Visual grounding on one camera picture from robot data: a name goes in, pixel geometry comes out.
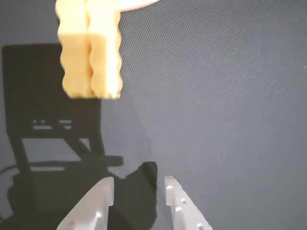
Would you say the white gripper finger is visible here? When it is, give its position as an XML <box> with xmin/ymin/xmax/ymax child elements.
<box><xmin>56</xmin><ymin>176</ymin><xmax>115</xmax><ymax>230</ymax></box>
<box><xmin>164</xmin><ymin>175</ymin><xmax>213</xmax><ymax>230</ymax></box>

